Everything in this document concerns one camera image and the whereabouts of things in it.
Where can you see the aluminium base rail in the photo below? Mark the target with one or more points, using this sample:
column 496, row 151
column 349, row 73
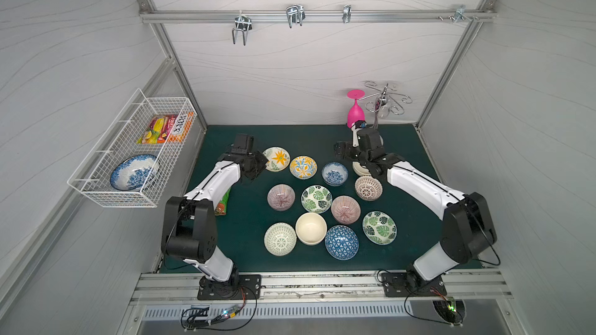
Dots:
column 320, row 286

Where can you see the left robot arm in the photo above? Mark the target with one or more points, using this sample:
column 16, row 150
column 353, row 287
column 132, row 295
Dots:
column 190, row 227

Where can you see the green lattice bowl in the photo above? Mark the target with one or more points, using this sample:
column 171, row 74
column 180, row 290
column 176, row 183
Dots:
column 280, row 239

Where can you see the green leaf bowl right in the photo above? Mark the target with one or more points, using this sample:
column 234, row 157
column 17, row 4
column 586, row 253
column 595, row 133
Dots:
column 379, row 228

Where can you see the cream bowl front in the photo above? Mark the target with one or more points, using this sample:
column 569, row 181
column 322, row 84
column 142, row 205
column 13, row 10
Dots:
column 311, row 228

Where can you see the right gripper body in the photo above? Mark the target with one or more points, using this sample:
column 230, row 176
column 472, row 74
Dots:
column 347, row 150

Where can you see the white wire basket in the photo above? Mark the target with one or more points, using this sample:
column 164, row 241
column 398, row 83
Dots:
column 119, row 142

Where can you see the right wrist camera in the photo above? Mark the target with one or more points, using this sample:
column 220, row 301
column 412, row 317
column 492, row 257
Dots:
column 356, row 127

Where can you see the pink plastic goblet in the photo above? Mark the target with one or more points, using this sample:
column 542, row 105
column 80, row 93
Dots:
column 356, row 112

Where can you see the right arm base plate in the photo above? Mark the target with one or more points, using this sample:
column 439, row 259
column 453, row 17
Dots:
column 401, row 284

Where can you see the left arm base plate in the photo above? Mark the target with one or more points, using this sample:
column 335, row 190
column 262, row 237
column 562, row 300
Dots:
column 239, row 287

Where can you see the blue triangle bowl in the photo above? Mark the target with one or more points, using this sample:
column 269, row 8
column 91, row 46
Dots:
column 341, row 242

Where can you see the green leaf bowl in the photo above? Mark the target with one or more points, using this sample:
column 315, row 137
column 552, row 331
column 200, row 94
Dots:
column 317, row 199
column 379, row 228

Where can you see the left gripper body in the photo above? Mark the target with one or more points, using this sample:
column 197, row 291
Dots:
column 254, row 166

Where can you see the brown lattice bowl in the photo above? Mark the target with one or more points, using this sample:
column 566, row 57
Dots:
column 368, row 188

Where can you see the pink striped bowl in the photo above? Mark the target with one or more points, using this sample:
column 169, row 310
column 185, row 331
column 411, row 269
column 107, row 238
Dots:
column 346, row 210

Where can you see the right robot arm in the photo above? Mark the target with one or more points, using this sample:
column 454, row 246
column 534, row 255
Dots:
column 467, row 226

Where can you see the small blue floral bowl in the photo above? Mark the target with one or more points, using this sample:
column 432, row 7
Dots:
column 335, row 174

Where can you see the double metal hook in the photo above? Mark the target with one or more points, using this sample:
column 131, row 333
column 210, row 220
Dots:
column 242, row 27

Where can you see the colourful snack packet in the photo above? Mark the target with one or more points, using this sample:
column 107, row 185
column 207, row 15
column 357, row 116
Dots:
column 167, row 128

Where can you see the blue white porcelain bowl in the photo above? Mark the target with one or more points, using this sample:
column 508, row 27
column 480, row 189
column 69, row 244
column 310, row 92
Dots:
column 135, row 173

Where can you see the chrome glass holder stand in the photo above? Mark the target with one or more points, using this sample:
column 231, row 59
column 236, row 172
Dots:
column 383, row 101

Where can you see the green snack bag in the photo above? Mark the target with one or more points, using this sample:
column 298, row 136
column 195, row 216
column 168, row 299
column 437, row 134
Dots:
column 222, row 206

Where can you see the small metal hook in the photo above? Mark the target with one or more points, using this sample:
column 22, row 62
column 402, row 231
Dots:
column 346, row 14

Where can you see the green leaf bowl centre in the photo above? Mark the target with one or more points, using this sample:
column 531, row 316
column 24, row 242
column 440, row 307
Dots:
column 317, row 199

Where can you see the yellow flower bowl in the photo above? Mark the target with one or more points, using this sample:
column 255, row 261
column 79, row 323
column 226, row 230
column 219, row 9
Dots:
column 278, row 159

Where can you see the aluminium cross rail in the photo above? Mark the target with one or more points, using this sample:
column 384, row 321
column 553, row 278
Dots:
column 333, row 16

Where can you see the cream bowl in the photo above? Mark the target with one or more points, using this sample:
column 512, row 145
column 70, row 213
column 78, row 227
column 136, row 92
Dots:
column 311, row 228
column 360, row 170

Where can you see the metal hook centre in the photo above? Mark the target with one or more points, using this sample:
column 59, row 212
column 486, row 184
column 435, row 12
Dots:
column 295, row 15

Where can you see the purple striped bowl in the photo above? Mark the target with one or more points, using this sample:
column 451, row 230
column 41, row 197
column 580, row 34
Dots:
column 281, row 197

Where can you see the metal hook right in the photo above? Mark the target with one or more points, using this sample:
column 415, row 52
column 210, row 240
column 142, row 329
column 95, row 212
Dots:
column 459, row 16

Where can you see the orange blue flower bowl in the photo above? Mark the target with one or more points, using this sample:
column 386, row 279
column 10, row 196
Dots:
column 303, row 167

